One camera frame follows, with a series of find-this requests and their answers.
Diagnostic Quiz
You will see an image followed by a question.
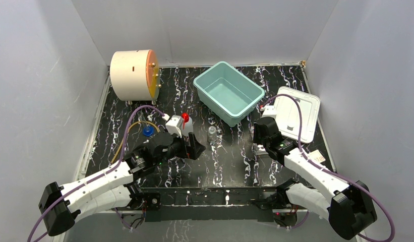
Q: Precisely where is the clear acrylic test tube rack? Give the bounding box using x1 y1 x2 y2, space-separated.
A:
253 144 268 156

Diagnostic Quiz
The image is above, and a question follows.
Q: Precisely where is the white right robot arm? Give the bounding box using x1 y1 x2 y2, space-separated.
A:
253 117 377 240

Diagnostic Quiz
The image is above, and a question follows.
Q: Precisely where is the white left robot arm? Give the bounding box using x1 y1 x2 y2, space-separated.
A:
39 132 206 236

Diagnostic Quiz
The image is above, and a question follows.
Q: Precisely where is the clear glass tube blue stopper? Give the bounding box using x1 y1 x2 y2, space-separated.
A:
138 111 155 137

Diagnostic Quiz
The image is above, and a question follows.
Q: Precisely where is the small clear glass jar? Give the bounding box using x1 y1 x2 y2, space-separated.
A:
207 126 217 145

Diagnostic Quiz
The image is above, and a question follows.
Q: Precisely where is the white wash bottle red cap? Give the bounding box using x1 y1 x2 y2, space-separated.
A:
182 113 194 136

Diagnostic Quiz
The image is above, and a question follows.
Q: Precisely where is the white plastic bin lid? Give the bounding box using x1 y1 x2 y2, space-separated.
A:
274 86 321 144

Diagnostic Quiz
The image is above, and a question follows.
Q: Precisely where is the tan rubber tubing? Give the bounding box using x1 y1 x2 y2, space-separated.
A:
110 121 160 164

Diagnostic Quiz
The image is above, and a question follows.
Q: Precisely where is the teal plastic bin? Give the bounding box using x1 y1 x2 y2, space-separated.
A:
193 61 265 127

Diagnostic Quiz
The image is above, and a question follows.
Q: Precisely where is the small paper label card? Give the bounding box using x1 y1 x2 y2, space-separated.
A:
309 150 326 163

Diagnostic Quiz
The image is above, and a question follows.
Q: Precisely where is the cream cylindrical centrifuge machine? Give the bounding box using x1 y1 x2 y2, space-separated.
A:
109 49 161 105

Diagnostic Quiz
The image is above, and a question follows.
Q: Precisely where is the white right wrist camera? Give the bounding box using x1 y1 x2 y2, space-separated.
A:
260 105 277 118

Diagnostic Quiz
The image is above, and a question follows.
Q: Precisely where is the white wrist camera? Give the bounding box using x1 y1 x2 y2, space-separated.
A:
165 115 185 138
260 105 277 118

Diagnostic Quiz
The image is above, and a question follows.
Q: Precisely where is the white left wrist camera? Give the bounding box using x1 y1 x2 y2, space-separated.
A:
165 115 185 138

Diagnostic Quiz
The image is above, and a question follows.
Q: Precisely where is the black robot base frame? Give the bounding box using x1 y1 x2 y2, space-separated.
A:
117 187 308 229

